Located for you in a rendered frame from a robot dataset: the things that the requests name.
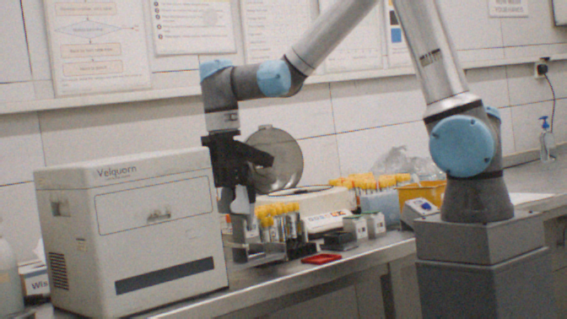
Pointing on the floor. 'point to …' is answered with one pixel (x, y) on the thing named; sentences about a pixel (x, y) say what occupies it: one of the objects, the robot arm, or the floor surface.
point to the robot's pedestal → (488, 288)
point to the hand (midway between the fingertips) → (244, 220)
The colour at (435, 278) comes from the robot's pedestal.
